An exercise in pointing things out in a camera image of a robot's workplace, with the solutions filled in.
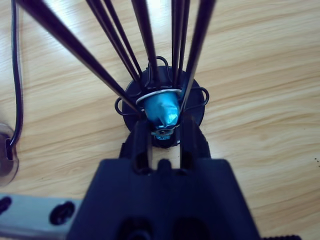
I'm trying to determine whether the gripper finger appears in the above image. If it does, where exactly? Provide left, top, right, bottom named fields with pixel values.
left=119, top=118, right=153, bottom=175
left=179, top=115, right=210, bottom=175

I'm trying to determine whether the black wire capsule holder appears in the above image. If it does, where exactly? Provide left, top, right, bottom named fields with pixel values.
left=14, top=0, right=218, bottom=151

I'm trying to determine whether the black machine power cable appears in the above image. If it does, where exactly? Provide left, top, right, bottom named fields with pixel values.
left=9, top=0, right=25, bottom=151

